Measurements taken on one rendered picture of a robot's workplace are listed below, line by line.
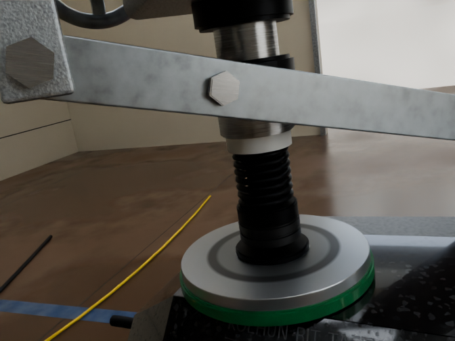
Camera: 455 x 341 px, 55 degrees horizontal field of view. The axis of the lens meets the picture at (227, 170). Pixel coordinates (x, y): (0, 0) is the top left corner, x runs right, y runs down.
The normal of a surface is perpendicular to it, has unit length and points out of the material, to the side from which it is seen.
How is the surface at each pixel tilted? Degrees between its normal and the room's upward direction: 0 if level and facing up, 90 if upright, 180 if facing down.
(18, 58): 90
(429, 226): 0
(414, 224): 0
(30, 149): 90
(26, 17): 90
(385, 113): 90
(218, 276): 0
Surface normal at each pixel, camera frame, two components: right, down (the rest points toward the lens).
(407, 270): -0.14, -0.96
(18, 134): 0.93, -0.04
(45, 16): 0.36, 0.18
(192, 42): -0.35, 0.28
